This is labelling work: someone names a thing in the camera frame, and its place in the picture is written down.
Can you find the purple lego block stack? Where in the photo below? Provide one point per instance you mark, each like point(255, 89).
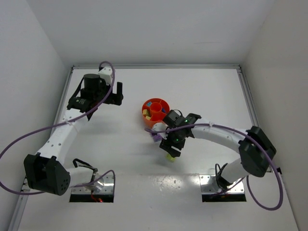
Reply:
point(156, 137)

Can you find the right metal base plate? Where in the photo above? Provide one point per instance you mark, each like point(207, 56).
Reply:
point(209, 186)

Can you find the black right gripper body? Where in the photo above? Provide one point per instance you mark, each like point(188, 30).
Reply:
point(170, 147)

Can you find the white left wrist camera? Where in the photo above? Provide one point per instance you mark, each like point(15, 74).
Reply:
point(106, 73)

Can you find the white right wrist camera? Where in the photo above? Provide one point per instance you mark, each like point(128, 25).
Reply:
point(159, 127)

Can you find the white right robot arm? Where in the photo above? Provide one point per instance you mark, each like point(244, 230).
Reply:
point(252, 145)

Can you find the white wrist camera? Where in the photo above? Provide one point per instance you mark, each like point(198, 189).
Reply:
point(106, 73)
point(159, 127)

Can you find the orange round divided container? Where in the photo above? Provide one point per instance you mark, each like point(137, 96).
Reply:
point(155, 111)

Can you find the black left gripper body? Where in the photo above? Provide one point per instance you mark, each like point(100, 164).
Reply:
point(115, 98)

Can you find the metal base plate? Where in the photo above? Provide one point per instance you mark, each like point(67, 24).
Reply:
point(104, 186)
point(209, 186)

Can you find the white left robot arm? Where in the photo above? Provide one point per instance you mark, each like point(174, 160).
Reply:
point(45, 170)

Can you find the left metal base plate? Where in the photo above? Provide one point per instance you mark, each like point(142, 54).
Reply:
point(104, 186)

